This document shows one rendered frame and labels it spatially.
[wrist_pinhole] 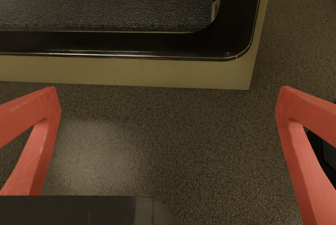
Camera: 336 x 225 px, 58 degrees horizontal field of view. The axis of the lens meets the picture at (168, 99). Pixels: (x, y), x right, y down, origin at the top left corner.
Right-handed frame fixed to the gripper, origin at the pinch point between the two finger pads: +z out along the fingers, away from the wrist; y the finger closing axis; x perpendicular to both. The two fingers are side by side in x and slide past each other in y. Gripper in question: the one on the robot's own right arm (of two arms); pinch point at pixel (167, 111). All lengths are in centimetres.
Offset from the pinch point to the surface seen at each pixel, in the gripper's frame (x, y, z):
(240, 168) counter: 10.2, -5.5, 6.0
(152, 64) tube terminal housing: 5.1, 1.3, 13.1
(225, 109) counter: 8.6, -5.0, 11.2
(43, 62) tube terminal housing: 5.7, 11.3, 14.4
